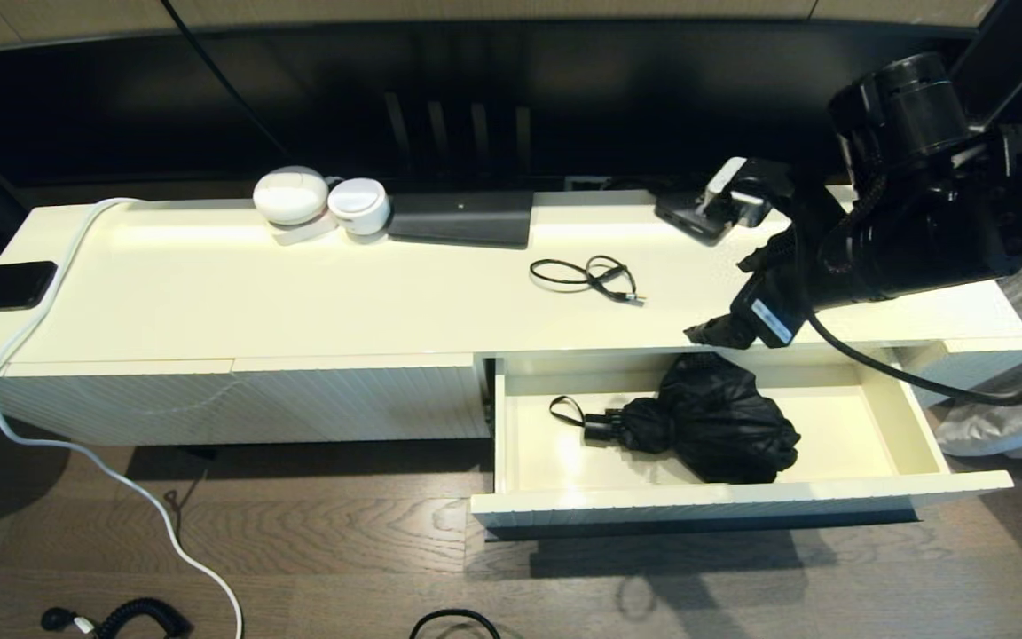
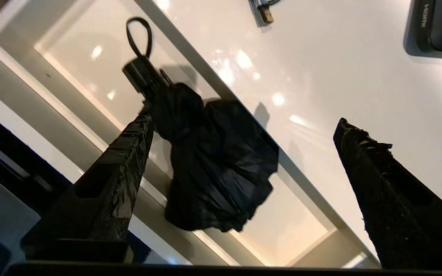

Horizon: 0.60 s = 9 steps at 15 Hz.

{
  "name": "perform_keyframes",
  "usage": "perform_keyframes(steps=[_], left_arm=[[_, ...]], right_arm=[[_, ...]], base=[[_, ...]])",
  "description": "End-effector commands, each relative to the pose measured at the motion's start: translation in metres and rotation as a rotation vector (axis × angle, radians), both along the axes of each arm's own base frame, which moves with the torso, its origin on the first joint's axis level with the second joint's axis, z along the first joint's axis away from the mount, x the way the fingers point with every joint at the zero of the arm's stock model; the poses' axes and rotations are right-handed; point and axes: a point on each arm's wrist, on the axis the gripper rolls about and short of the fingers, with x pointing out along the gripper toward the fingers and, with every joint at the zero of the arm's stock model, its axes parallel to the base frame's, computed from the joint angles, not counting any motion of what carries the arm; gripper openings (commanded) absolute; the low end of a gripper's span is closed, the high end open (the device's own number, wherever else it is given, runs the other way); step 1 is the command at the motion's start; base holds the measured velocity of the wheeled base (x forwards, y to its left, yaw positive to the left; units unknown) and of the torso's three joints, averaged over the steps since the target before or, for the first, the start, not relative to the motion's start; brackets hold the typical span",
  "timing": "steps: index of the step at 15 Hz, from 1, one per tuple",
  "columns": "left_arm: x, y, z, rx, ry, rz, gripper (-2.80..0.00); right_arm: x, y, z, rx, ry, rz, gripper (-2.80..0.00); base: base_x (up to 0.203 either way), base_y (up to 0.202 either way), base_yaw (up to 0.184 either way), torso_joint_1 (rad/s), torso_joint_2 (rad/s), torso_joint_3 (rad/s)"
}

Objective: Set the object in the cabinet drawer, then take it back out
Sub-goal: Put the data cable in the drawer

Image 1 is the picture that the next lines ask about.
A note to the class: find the black shelf unit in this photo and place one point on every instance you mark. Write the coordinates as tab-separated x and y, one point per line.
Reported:
1017	44

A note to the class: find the small black box white label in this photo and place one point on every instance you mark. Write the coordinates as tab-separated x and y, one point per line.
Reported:
675	215

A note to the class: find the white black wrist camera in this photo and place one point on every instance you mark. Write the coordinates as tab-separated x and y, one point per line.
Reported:
724	191

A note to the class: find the flat black rectangular box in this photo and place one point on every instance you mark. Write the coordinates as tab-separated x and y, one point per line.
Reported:
460	220

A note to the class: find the grey curtain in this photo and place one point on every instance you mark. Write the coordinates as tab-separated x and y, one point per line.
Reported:
1008	426

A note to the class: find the white ribbed drawer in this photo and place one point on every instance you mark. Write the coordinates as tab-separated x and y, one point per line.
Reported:
848	444

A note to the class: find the black umbrella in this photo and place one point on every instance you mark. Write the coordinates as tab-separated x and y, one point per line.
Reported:
724	426

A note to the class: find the small white round device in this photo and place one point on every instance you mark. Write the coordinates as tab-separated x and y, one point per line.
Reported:
358	204

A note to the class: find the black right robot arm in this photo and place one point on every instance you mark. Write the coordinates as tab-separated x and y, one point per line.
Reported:
919	222

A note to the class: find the white TV cabinet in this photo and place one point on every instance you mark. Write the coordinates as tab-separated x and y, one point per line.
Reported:
298	302

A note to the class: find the large white round device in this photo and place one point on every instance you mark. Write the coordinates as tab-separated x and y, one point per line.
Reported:
291	195

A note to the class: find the black television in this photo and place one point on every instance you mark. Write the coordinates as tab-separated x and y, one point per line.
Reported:
564	89

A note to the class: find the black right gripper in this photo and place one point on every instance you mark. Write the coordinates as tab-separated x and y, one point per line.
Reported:
795	266

